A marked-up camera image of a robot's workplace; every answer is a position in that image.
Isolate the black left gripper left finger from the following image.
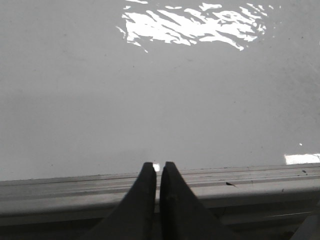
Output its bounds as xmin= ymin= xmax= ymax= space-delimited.
xmin=82 ymin=162 xmax=157 ymax=240

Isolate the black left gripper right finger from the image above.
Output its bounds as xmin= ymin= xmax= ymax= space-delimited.
xmin=159 ymin=162 xmax=240 ymax=240

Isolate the grey aluminium whiteboard tray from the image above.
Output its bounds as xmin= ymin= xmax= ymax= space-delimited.
xmin=0 ymin=163 xmax=320 ymax=240

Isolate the white whiteboard surface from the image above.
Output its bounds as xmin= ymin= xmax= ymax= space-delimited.
xmin=0 ymin=0 xmax=320 ymax=181

